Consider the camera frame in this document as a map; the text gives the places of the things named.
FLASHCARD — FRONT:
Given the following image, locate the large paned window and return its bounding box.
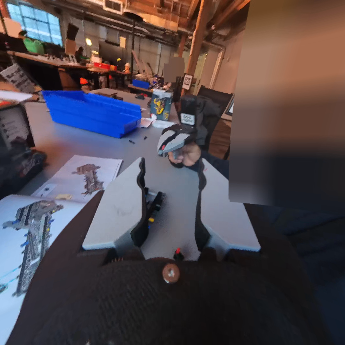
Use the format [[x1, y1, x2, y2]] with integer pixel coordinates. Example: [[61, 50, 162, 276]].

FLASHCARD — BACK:
[[6, 2, 63, 47]]

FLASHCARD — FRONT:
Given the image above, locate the person's dark blue clothing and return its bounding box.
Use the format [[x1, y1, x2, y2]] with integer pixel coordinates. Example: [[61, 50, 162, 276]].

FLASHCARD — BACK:
[[243, 202, 345, 345]]

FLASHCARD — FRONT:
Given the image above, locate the black office chair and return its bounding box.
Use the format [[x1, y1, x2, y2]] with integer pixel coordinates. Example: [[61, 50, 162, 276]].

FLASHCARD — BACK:
[[195, 85, 234, 160]]

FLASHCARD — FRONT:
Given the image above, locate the teal box with yellow print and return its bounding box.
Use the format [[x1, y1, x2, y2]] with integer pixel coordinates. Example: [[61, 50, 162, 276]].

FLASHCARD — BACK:
[[149, 90, 173, 121]]

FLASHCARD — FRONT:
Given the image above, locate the black and grey lego assembly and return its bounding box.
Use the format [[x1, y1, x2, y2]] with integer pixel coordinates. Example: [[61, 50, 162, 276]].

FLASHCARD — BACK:
[[144, 187, 166, 229]]

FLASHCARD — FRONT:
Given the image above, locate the white ceiling vent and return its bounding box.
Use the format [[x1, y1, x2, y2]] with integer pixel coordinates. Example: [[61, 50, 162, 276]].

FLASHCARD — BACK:
[[103, 0, 123, 14]]

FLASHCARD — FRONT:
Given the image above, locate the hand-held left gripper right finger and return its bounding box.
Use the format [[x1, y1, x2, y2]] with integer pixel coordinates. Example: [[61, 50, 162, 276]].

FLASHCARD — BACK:
[[194, 158, 261, 253]]

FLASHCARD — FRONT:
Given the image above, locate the lego instruction booklet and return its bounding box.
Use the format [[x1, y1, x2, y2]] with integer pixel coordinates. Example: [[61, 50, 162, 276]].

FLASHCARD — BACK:
[[0, 155, 123, 345]]

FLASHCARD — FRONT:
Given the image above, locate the blue plastic bin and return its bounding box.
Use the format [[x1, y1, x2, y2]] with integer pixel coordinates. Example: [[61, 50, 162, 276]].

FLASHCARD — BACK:
[[42, 90, 142, 139]]

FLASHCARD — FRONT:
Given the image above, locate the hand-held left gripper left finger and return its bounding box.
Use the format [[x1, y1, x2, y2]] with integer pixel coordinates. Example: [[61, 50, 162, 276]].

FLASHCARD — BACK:
[[82, 157, 149, 250]]

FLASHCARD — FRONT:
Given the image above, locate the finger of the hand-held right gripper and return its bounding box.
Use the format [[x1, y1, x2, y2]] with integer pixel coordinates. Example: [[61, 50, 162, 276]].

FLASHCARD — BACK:
[[157, 134, 192, 157], [158, 129, 190, 148]]

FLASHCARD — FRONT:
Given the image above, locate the brown cardboard box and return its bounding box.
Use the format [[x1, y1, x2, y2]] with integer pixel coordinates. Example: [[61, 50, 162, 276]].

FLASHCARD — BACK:
[[65, 23, 80, 55]]

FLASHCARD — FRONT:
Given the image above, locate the green plastic bin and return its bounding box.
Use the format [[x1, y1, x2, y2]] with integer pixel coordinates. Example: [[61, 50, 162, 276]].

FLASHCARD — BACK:
[[23, 37, 45, 55]]

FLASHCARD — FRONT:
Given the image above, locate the black lego set box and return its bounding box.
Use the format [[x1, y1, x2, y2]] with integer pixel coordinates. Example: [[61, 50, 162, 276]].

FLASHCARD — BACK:
[[0, 103, 36, 151]]

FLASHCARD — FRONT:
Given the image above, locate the wooden pillar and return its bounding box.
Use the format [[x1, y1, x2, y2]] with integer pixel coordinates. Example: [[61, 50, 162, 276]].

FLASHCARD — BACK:
[[185, 0, 213, 82]]

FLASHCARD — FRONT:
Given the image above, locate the person's right forearm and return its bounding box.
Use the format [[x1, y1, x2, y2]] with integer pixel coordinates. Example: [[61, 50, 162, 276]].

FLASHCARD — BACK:
[[199, 150, 230, 180]]

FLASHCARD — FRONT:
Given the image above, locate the white paper sheet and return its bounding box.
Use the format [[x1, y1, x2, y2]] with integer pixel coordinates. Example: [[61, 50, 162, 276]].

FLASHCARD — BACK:
[[136, 117, 176, 129]]

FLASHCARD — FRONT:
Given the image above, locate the person's right hand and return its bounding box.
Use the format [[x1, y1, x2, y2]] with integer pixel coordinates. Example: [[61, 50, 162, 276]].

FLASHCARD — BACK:
[[168, 142, 202, 167]]

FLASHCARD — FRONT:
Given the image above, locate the tilted printed box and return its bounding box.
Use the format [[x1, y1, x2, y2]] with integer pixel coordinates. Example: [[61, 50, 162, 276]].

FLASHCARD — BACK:
[[0, 63, 37, 94]]

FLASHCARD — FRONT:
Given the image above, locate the long wooden workbench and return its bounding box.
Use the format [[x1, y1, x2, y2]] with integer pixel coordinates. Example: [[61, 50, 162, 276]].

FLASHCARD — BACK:
[[8, 51, 130, 91]]

